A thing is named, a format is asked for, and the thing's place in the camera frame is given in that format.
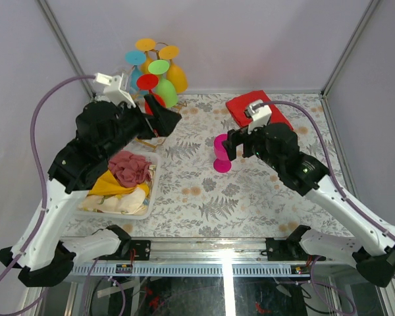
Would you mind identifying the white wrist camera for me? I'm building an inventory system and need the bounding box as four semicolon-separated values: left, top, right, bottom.
93;72;136;109
244;99;272;134

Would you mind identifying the magenta plastic wine glass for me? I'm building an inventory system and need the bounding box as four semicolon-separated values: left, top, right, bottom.
213;134;232;173

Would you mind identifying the cream cloth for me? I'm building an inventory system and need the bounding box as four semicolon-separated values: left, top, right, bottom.
78;188;147;216

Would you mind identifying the green plastic wine glass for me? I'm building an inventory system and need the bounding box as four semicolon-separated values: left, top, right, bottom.
148;59;178;108

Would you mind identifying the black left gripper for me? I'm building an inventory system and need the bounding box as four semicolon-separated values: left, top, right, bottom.
100;93;180;161

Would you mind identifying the red folded cloth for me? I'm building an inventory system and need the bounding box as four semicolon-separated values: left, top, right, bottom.
226;90;293;130

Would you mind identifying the yellow cloth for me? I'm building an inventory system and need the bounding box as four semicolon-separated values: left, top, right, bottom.
88;170;150;196

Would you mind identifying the orange plastic wine glass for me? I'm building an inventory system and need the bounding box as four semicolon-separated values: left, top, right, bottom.
135;38;156;74
159;45;188;94

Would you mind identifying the teal plastic wine glass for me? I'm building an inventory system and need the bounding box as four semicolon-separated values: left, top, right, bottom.
125;50;146;93

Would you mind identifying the white plastic basket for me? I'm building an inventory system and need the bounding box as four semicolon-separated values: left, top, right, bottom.
77;151;161;219

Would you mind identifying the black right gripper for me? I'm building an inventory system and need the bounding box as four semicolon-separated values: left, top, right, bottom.
221;119;283;172

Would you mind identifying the front orange plastic wine glass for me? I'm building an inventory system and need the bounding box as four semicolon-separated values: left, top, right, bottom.
159;45;188;94

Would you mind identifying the grey cable duct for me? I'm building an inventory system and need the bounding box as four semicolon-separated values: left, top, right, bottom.
70;261;309;278

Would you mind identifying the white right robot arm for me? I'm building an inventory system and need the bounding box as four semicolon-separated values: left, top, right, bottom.
223;123;395;288

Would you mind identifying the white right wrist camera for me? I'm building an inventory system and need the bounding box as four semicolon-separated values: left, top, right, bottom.
244;99;272;134

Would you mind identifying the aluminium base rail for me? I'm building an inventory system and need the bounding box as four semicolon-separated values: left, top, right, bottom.
59;237;391;263

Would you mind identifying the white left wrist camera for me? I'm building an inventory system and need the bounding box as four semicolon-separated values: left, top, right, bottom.
93;72;136;109

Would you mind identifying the gold wire wine glass rack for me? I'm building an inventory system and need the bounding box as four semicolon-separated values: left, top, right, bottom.
113;41;188;152

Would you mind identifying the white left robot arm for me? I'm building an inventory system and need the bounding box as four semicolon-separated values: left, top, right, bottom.
0;94;182;288

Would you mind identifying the rear orange plastic wine glass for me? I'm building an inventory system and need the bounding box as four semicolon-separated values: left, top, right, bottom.
135;38;156;74

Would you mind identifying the pink crumpled cloth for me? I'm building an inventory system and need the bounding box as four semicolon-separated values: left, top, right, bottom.
109;151;151;188

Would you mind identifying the red plastic wine glass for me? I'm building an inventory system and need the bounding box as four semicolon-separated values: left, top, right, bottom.
136;74;166;108

